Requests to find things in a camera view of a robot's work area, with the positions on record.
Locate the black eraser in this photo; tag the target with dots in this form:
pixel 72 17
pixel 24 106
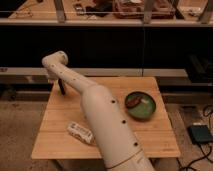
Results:
pixel 61 86

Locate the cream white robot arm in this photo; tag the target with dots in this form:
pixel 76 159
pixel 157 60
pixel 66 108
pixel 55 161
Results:
pixel 117 143

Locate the brown food piece in bowl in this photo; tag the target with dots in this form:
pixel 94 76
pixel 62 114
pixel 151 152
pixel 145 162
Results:
pixel 132 102

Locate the green bowl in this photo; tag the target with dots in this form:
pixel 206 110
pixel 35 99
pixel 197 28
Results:
pixel 145 109

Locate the white plastic bottle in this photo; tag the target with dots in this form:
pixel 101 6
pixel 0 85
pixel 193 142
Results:
pixel 81 133

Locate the wooden table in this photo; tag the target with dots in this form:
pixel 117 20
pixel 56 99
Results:
pixel 54 142

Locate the brown tray on shelf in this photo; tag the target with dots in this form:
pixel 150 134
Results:
pixel 161 9

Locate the black box at right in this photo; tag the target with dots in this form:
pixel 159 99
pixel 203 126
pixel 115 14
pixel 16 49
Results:
pixel 199 69

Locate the metal shelf rack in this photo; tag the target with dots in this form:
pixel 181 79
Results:
pixel 30 30

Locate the blue foot pedal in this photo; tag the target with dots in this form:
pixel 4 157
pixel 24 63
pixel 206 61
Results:
pixel 200 134

